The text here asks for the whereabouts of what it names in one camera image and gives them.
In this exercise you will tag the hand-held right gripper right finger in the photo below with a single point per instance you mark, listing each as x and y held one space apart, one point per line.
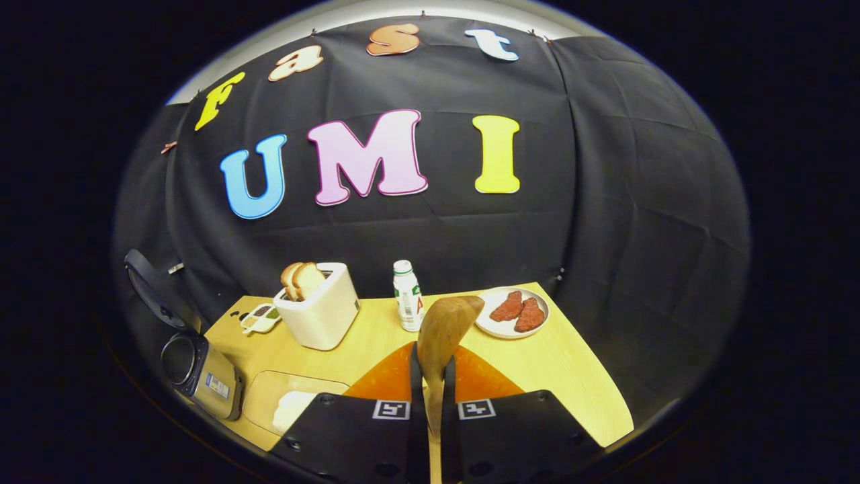
524 437

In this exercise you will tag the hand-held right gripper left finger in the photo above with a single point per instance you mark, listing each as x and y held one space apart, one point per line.
349 444

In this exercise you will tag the wooden spoon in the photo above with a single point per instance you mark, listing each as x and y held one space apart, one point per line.
443 329

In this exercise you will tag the dark grey rice cooker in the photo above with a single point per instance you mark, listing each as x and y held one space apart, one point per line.
215 386

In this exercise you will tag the clear plastic rice container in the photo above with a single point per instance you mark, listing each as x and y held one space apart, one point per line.
269 386

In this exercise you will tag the white round plate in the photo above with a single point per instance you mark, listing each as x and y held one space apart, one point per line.
490 326

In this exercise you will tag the red meat piece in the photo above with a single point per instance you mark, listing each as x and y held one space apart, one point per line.
507 307
531 316

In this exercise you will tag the white toaster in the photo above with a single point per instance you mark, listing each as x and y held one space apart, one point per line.
322 316

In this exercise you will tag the white drink bottle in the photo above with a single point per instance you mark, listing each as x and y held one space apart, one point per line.
406 302

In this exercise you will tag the divided white seasoning dish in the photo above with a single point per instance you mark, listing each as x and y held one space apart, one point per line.
261 318

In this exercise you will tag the toast bread slice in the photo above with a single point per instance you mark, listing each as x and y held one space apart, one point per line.
289 281
309 279

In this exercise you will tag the white cloth clip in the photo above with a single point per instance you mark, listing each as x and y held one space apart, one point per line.
175 268

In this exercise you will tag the black backdrop cloth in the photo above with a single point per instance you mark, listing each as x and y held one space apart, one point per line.
605 202

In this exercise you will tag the red cloth clip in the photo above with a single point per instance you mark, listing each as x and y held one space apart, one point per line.
168 147

